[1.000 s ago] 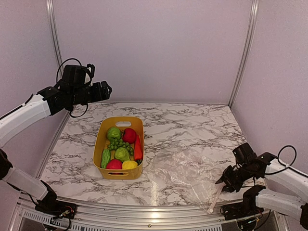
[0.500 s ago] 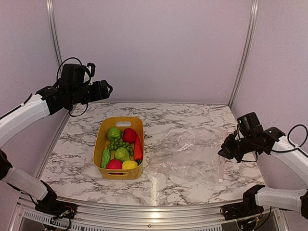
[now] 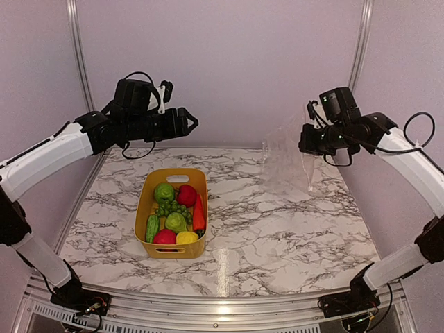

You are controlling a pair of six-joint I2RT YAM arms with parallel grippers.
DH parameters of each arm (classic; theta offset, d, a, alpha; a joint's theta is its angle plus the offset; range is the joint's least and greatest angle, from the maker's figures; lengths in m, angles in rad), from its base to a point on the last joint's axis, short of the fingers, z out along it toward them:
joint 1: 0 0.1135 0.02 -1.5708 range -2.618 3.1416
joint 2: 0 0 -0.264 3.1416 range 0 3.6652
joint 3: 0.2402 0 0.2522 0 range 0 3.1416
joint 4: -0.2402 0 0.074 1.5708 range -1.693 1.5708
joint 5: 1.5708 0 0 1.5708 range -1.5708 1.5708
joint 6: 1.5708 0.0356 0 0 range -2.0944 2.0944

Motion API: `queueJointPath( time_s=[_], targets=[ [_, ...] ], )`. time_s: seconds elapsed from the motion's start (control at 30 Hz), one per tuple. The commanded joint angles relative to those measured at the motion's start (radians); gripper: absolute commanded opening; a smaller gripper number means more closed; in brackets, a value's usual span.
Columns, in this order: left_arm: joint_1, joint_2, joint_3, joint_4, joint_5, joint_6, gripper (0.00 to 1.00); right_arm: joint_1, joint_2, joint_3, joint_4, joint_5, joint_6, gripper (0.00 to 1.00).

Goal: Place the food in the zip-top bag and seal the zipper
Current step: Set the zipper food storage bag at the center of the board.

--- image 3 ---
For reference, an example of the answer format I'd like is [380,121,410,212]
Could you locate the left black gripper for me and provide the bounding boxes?
[124,106,198,142]

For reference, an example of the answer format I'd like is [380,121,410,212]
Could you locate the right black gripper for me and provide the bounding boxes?
[298,122,355,156]

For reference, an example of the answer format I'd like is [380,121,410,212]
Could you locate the clear zip top bag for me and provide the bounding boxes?
[261,116,315,194]

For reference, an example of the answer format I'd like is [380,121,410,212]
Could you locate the light green toy apple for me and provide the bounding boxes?
[153,182,176,204]

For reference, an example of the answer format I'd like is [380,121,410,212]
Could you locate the red toy tomato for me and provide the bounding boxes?
[176,185,197,207]

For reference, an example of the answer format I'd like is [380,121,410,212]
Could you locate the yellow plastic basket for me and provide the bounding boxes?
[135,168,208,259]

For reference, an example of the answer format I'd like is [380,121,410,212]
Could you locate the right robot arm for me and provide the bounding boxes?
[298,111,443,318]

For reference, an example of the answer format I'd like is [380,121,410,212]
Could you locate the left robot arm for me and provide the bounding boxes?
[1,108,198,312]

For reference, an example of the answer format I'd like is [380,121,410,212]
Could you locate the green toy grapes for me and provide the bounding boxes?
[154,201,193,225]

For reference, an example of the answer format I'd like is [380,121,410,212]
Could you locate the orange toy carrot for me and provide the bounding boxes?
[193,195,206,232]

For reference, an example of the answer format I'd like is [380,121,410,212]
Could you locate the green toy bitter gourd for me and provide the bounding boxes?
[145,214,160,244]

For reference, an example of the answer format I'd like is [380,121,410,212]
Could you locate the yellow toy lemon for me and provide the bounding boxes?
[176,231,199,245]

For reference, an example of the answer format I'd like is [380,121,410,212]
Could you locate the red toy apple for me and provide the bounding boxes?
[152,229,176,245]

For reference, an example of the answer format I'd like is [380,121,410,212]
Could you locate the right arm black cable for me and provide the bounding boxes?
[322,111,436,167]

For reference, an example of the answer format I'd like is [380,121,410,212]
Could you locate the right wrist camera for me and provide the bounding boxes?
[307,87,361,129]

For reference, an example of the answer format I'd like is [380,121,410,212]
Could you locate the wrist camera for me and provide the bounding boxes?
[307,87,361,129]
[111,79,173,115]

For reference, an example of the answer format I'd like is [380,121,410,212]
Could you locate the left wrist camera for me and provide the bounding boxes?
[111,79,173,115]

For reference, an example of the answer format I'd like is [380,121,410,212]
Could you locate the right aluminium frame post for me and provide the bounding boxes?
[348,0,375,92]

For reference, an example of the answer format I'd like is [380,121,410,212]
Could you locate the aluminium frame post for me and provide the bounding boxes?
[348,0,375,92]
[66,0,95,112]

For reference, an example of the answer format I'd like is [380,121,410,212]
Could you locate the left aluminium frame post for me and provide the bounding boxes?
[66,0,95,112]

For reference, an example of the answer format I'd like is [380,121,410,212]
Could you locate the front aluminium rail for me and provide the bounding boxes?
[10,282,417,333]

